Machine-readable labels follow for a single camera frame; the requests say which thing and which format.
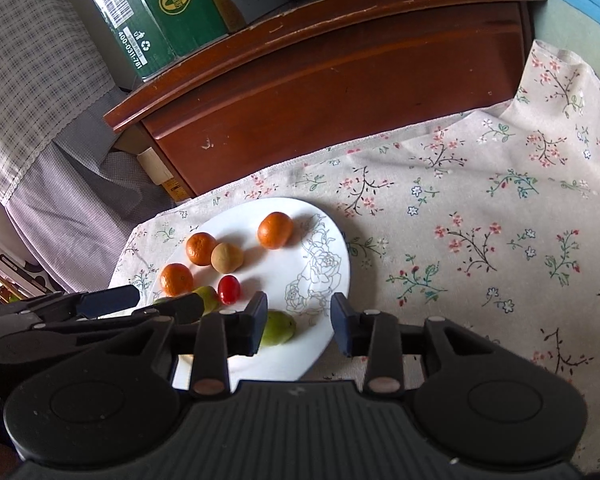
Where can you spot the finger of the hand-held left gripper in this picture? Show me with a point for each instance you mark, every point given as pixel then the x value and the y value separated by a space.
pixel 180 307
pixel 110 300

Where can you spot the tan round longan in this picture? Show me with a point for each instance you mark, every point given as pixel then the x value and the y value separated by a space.
pixel 227 257

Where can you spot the white plate with flower drawing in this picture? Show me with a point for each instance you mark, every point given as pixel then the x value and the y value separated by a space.
pixel 285 280

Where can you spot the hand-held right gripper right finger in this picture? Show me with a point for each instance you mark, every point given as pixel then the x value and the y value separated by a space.
pixel 342 327

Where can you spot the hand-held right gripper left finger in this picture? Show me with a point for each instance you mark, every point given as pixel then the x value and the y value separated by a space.
pixel 256 327

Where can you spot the pale green bed sheet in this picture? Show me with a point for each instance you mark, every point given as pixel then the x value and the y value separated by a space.
pixel 575 35

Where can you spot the brown wooden headboard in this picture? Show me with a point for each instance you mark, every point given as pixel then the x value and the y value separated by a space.
pixel 355 80

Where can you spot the green and red jujube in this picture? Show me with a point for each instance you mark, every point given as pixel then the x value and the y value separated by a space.
pixel 209 297

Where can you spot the orange mandarin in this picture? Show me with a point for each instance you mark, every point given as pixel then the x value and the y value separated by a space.
pixel 275 230
pixel 176 279
pixel 201 248

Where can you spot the green carton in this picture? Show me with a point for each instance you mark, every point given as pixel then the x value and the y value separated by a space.
pixel 170 10

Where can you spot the red cherry tomato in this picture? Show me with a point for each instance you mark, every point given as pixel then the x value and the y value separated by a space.
pixel 228 290

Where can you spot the grey checkered cloth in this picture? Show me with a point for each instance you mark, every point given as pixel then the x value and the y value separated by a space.
pixel 35 75

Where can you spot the floral tablecloth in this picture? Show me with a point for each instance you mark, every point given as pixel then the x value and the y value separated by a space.
pixel 480 210

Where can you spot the cardboard box with yellow label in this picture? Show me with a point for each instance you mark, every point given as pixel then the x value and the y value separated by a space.
pixel 155 165

